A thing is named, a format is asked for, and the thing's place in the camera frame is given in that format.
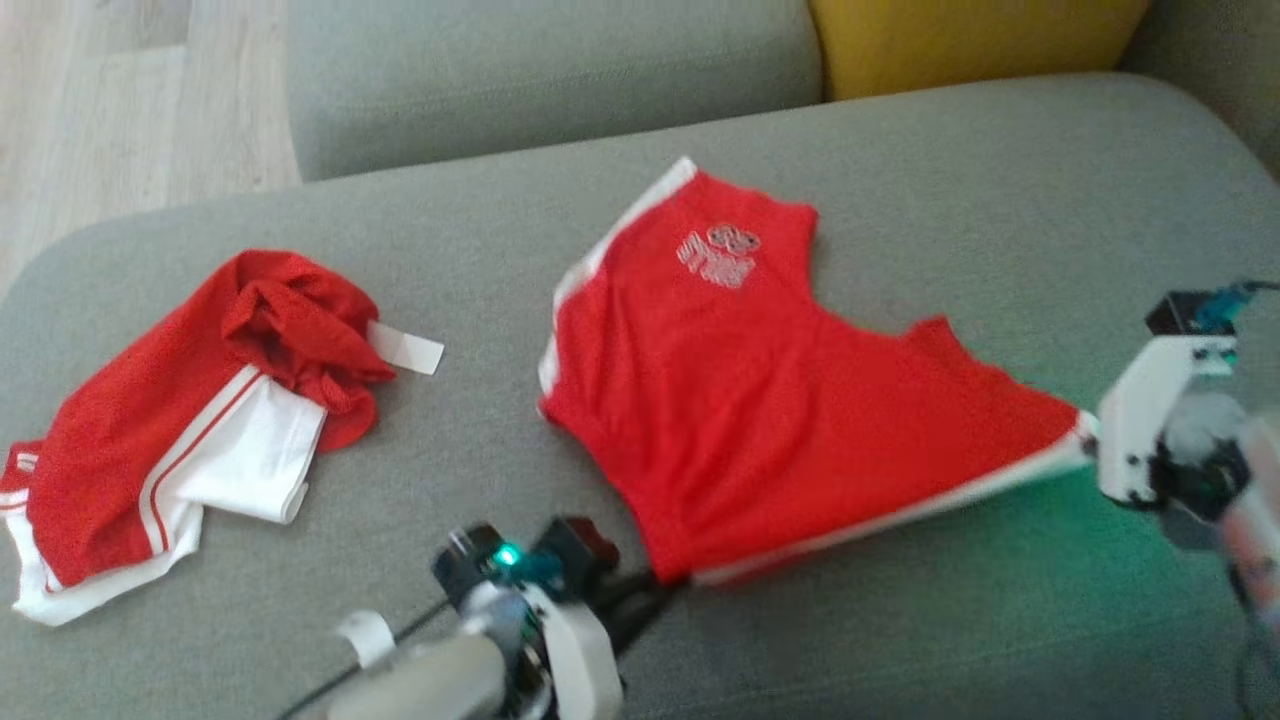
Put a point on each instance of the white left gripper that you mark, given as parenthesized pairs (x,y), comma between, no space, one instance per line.
(570,650)

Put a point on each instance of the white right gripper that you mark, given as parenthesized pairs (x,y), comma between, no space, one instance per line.
(1140,420)

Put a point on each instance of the red shorts with white trim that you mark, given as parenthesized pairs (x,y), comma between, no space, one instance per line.
(760,400)

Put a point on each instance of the red white basketball jersey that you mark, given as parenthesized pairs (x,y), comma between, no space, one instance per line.
(120,430)

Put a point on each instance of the grey sofa back cushion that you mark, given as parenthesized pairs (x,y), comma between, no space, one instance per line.
(550,70)
(1220,70)

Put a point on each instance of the grey fabric sofa seat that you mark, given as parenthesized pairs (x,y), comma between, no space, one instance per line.
(500,250)

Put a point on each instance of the yellow cushion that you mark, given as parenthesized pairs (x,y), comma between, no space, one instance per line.
(960,40)

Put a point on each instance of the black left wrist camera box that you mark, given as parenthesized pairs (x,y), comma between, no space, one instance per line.
(580,545)

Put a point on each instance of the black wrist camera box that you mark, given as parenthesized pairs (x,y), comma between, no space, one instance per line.
(580,545)
(1175,312)

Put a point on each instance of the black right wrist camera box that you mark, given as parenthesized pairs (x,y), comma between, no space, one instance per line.
(1175,312)

